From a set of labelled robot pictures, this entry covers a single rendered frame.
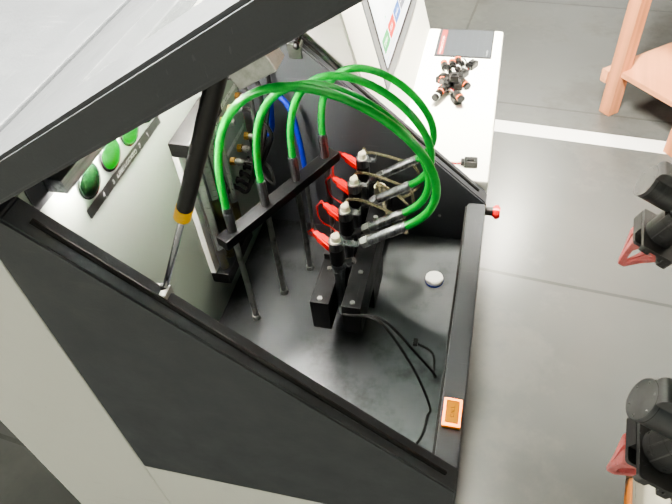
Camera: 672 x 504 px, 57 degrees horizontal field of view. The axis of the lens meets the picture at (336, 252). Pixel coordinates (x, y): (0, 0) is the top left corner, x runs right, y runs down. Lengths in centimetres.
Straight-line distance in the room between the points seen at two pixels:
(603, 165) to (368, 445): 241
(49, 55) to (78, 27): 8
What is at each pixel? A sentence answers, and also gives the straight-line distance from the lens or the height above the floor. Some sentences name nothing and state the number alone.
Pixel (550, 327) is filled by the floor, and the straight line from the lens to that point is 242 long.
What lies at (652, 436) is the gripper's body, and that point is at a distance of 95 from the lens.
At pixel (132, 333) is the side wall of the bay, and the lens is 86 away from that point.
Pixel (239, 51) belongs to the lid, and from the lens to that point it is 46.
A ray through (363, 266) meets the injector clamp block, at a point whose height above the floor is 98.
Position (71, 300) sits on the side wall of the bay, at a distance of 85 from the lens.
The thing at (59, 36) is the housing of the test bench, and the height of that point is 150.
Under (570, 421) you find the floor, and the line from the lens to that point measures 222.
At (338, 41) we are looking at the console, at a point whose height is 130.
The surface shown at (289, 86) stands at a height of 142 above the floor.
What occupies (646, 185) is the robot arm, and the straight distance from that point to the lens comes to 115.
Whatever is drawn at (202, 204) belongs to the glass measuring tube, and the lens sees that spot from 117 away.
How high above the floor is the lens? 189
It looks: 47 degrees down
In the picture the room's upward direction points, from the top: 6 degrees counter-clockwise
